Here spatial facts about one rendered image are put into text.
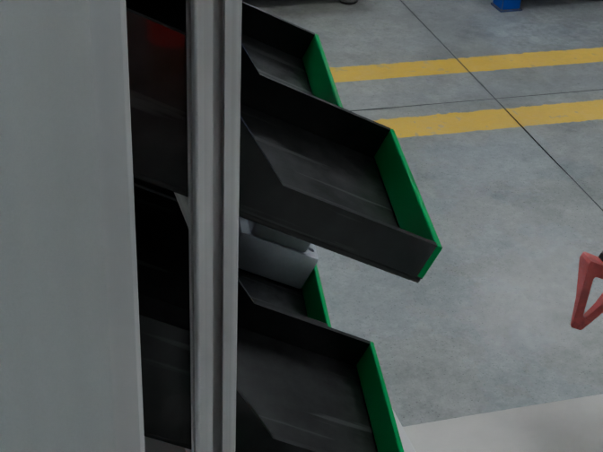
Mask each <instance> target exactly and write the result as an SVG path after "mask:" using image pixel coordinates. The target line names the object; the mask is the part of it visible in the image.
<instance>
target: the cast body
mask: <svg viewBox="0 0 603 452"><path fill-rule="evenodd" d="M318 261H319V257H318V254H317V250H316V247H315V245H314V244H311V243H309V242H307V241H304V240H301V239H297V238H295V237H293V236H290V235H287V234H285V233H282V232H280V231H278V230H273V229H271V228H268V227H266V226H264V225H261V224H258V223H256V222H252V221H250V220H247V219H244V218H242V217H240V216H239V262H238V268H239V269H242V270H245V271H248V272H251V273H253V274H257V275H260V276H263V277H266V278H268V279H271V280H274V281H277V282H280V283H284V284H286V285H289V286H292V287H294V288H297V289H301V288H302V286H303V285H304V284H305V282H306V281H307V279H308V277H309V276H310V273H311V272H312V270H313V268H314V267H315V265H316V264H317V263H318Z"/></svg>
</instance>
